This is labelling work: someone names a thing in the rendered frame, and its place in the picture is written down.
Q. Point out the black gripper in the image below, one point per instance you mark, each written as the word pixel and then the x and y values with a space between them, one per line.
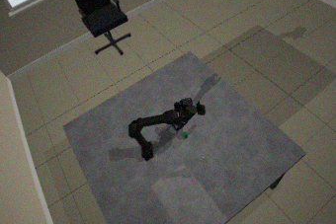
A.
pixel 201 108

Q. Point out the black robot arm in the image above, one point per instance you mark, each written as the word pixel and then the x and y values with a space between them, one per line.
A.
pixel 169 117

